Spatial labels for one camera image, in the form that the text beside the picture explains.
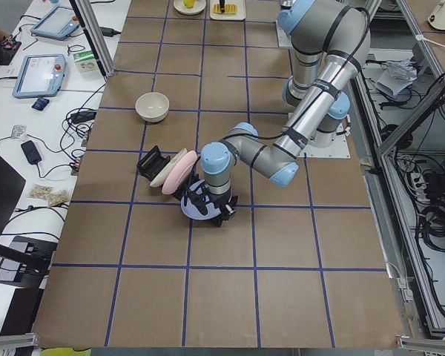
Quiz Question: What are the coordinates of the cream plate in rack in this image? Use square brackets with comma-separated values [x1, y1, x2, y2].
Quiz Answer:
[150, 148, 188, 188]

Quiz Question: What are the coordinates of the aluminium frame post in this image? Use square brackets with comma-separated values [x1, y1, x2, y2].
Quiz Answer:
[69, 0, 116, 78]

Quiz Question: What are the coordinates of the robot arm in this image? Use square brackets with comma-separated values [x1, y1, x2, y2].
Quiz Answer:
[180, 1, 371, 220]

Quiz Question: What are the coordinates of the cream rectangular tray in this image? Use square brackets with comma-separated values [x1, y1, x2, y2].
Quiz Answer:
[209, 0, 246, 21]

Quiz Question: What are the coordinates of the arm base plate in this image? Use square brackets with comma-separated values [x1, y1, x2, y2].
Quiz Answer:
[275, 21, 292, 49]
[298, 113, 351, 159]

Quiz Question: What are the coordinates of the black plate rack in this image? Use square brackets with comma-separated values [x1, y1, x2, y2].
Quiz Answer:
[136, 145, 239, 228]

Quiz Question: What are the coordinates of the far teach pendant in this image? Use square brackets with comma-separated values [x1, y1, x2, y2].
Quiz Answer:
[30, 6, 79, 40]

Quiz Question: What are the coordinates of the black power adapter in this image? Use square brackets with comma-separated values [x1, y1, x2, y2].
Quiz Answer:
[99, 27, 121, 37]

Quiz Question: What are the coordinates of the cream plate under lemon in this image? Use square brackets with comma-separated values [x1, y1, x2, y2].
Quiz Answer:
[173, 0, 206, 16]

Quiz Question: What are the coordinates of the black phone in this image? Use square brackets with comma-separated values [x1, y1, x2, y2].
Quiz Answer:
[21, 140, 42, 165]

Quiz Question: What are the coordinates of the near teach pendant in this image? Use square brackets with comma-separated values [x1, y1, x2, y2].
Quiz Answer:
[13, 54, 67, 99]

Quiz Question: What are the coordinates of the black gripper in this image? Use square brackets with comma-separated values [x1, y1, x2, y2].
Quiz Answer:
[183, 184, 236, 220]

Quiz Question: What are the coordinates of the cream bowl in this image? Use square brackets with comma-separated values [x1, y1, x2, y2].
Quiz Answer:
[135, 92, 169, 123]

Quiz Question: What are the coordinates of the blue plate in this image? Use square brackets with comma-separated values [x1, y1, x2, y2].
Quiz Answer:
[180, 179, 210, 220]

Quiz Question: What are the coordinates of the pink plate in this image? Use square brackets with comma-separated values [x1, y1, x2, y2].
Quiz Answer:
[162, 151, 198, 195]

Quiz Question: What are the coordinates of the teach pendant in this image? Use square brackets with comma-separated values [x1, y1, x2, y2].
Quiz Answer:
[13, 54, 67, 99]
[30, 6, 79, 40]

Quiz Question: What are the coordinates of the green white carton box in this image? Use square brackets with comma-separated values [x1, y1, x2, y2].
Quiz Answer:
[73, 50, 99, 73]

